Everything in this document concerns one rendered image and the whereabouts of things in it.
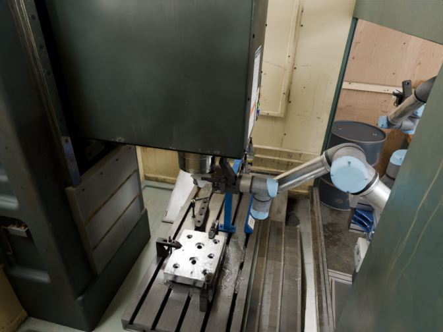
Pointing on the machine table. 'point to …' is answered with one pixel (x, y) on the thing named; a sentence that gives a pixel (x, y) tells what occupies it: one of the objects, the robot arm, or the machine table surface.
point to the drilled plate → (183, 276)
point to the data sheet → (255, 76)
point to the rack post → (227, 215)
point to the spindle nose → (196, 163)
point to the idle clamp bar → (202, 215)
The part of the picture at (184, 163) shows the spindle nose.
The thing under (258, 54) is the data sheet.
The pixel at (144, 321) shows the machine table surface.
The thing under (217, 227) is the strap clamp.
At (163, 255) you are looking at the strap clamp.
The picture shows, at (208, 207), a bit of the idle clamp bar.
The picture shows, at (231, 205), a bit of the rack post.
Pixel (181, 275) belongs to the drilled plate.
